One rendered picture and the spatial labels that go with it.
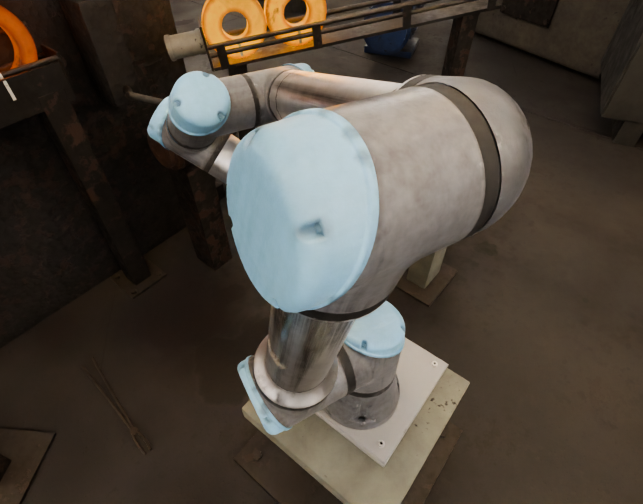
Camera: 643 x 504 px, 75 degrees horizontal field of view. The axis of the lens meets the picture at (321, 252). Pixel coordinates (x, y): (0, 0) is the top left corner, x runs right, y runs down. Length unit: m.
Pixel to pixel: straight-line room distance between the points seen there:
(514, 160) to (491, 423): 1.00
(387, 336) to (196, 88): 0.43
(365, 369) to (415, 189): 0.44
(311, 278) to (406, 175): 0.08
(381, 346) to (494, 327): 0.80
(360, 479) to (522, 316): 0.83
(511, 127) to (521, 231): 1.43
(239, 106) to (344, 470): 0.61
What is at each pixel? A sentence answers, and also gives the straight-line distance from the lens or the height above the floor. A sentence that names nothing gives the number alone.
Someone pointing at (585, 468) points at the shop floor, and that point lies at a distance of 1.28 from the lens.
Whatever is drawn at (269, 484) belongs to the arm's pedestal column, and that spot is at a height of 0.02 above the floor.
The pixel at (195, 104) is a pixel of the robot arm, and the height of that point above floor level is 0.82.
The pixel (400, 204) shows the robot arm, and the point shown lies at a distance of 0.23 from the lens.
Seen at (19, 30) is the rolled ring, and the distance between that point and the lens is 1.11.
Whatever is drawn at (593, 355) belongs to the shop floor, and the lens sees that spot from 1.46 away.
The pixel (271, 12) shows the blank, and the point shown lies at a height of 0.73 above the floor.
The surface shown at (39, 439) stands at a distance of 1.33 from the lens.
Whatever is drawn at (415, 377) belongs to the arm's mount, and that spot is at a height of 0.31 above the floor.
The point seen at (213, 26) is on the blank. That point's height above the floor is 0.71.
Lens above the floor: 1.08
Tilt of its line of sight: 47 degrees down
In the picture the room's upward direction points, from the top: straight up
